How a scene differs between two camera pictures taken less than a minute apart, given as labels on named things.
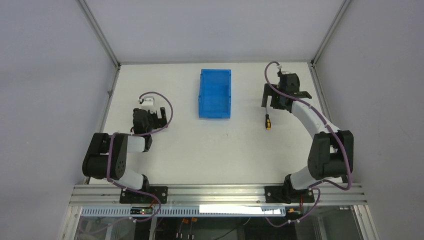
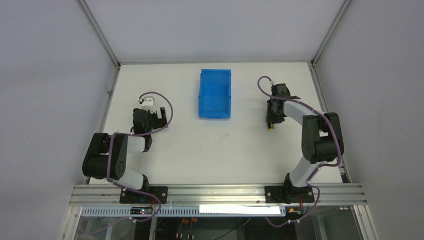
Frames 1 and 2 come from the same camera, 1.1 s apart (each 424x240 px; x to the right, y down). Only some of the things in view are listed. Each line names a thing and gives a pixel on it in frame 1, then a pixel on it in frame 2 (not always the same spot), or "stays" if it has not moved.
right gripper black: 276,100 -> 271,112
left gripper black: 159,119 stays
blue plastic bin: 215,94 stays
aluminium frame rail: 218,195 stays
